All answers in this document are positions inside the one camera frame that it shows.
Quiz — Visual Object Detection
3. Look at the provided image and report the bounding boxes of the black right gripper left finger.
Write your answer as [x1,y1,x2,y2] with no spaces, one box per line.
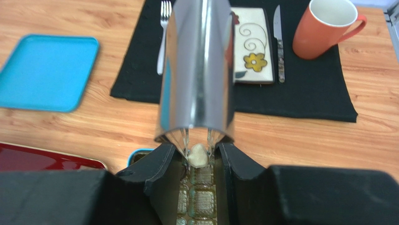
[0,144,182,225]

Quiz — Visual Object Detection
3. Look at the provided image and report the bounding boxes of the metal serving tongs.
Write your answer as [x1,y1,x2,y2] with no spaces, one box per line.
[155,0,235,157]

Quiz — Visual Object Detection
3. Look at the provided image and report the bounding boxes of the blue tin lid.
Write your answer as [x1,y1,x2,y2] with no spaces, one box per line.
[0,34,100,113]

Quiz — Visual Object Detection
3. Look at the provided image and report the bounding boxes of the black cloth placemat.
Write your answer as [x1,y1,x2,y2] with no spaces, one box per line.
[110,0,357,122]

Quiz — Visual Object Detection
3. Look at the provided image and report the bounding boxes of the silver fork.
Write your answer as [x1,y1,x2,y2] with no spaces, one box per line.
[156,0,173,76]

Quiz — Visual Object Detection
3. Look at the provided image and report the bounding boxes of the red chocolate tray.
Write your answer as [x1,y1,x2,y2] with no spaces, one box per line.
[0,142,108,172]

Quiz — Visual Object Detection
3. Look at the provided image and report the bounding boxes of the orange mug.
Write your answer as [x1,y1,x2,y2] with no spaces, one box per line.
[292,0,367,60]

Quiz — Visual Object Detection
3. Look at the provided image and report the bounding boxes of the blue chocolate tin box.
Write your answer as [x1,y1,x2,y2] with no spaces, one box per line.
[127,148,219,225]

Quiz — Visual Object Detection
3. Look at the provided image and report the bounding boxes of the floral square plate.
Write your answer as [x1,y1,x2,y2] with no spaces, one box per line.
[231,7,275,84]

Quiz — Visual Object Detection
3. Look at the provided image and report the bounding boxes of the silver table knife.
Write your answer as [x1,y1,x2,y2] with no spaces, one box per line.
[273,5,285,83]

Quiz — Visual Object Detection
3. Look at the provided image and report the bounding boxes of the white egg-shaped chocolate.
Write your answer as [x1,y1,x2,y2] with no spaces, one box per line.
[187,143,209,168]

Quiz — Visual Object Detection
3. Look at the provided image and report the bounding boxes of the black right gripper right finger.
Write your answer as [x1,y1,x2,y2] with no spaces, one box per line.
[215,143,399,225]

